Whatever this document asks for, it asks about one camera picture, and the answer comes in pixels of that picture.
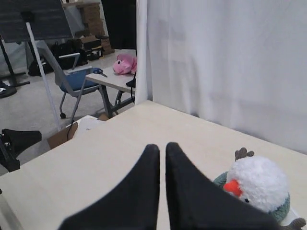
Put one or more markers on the pink plush toy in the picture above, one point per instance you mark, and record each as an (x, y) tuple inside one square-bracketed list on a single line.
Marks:
[(125, 64)]

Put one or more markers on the blue handled scissors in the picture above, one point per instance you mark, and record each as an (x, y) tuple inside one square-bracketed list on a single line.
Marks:
[(99, 71)]

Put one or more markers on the open cardboard box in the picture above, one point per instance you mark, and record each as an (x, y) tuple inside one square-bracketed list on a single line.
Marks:
[(78, 127)]

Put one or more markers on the black bags pile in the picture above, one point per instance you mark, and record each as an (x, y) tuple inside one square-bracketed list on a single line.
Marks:
[(63, 53)]

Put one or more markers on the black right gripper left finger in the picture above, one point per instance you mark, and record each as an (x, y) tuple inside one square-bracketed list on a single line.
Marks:
[(131, 205)]

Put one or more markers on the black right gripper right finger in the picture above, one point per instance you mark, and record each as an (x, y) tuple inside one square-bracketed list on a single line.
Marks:
[(196, 203)]

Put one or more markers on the dark tilted board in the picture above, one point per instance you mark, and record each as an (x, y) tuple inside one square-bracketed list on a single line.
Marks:
[(46, 18)]

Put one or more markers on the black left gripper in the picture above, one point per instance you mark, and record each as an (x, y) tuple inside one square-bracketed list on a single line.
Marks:
[(13, 143)]

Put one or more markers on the white side table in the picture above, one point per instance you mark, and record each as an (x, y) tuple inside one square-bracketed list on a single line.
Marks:
[(125, 95)]

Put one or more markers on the white backdrop curtain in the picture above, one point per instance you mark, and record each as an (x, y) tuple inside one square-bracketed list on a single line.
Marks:
[(238, 63)]

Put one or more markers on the blue grey office chair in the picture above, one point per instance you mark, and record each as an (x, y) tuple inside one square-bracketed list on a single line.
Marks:
[(70, 82)]

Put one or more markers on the white plush snowman toy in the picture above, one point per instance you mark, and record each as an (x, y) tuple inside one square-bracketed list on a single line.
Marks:
[(261, 183)]

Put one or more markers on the white support pole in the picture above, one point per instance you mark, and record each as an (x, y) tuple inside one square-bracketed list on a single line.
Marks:
[(51, 103)]

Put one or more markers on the stacked cardboard boxes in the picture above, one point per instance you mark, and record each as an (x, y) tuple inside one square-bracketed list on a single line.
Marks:
[(87, 22)]

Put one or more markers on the black stand leg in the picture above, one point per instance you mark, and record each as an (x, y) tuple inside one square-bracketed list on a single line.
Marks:
[(12, 76)]

